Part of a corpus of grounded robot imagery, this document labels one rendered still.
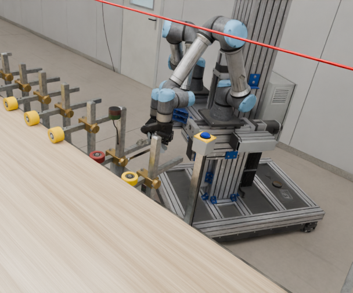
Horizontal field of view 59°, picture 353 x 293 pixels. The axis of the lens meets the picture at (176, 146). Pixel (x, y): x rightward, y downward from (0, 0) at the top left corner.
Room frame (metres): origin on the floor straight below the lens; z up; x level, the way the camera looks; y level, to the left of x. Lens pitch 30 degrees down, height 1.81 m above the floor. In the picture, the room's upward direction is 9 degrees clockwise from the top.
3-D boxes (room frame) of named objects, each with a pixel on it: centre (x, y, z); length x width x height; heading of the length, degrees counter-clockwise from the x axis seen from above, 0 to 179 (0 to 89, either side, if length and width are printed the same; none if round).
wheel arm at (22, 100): (1.94, 0.92, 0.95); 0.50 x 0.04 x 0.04; 145
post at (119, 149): (1.45, 0.30, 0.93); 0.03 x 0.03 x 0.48; 55
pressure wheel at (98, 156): (1.38, 0.41, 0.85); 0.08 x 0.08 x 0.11
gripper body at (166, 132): (1.40, 0.08, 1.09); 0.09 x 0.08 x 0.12; 75
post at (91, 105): (1.60, 0.51, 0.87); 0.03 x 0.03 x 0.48; 55
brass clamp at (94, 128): (1.61, 0.53, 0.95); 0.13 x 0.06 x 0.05; 55
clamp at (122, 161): (1.46, 0.32, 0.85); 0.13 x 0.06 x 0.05; 55
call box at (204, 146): (1.16, -0.11, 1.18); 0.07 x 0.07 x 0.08; 55
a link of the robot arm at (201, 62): (2.28, -0.05, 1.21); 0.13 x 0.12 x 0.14; 82
